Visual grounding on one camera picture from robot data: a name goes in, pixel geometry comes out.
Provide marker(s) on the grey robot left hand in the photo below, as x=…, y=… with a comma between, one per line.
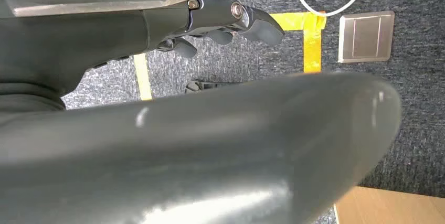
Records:
x=215, y=153

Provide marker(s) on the black caster wheel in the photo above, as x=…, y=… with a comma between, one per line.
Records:
x=200, y=86

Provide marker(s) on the thin yellow floor tape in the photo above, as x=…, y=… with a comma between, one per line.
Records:
x=143, y=78

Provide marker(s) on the wide yellow floor tape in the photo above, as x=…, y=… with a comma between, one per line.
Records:
x=295, y=21
x=312, y=52

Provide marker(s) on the light wooden furniture panel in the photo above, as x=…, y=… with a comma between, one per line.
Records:
x=393, y=208

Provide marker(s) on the silver metal floor cover plate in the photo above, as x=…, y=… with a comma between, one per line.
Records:
x=366, y=37

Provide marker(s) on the ribbed grey left arm sleeve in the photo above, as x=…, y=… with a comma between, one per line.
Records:
x=31, y=99

